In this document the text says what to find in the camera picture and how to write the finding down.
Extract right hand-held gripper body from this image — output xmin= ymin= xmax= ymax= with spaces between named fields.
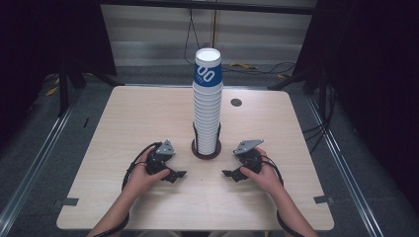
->
xmin=232 ymin=138 xmax=265 ymax=175

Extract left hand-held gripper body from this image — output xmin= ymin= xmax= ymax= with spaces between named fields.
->
xmin=144 ymin=139 xmax=176 ymax=176

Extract black wire cup holder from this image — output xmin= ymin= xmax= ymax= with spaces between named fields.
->
xmin=191 ymin=121 xmax=222 ymax=161

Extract stack of white paper cups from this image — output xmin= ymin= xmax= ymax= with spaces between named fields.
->
xmin=192 ymin=81 xmax=223 ymax=156

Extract person's left hand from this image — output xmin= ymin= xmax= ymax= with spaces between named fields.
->
xmin=123 ymin=147 xmax=171 ymax=198

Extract person's right hand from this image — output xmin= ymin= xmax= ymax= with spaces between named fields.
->
xmin=239 ymin=147 xmax=285 ymax=198

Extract black metal stand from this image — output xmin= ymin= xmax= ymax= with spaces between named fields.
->
xmin=57 ymin=60 xmax=125 ymax=118

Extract dark curtain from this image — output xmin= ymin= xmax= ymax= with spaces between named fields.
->
xmin=0 ymin=0 xmax=117 ymax=146
xmin=293 ymin=0 xmax=419 ymax=211

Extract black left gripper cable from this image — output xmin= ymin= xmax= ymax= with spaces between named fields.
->
xmin=93 ymin=141 xmax=163 ymax=237

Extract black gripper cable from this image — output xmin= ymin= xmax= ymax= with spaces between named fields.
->
xmin=93 ymin=141 xmax=163 ymax=237
xmin=262 ymin=155 xmax=305 ymax=237

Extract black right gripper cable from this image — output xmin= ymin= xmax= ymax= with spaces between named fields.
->
xmin=262 ymin=155 xmax=305 ymax=237

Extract bundle of black floor cables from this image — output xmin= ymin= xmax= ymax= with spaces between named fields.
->
xmin=301 ymin=83 xmax=337 ymax=155

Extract metal floor rail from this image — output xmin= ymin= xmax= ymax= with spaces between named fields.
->
xmin=305 ymin=95 xmax=384 ymax=237
xmin=0 ymin=105 xmax=75 ymax=231

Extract yellow floor cable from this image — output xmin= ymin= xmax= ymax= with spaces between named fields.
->
xmin=229 ymin=62 xmax=259 ymax=70

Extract black hanging cable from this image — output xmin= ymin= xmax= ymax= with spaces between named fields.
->
xmin=211 ymin=9 xmax=218 ymax=48
xmin=183 ymin=8 xmax=202 ymax=65

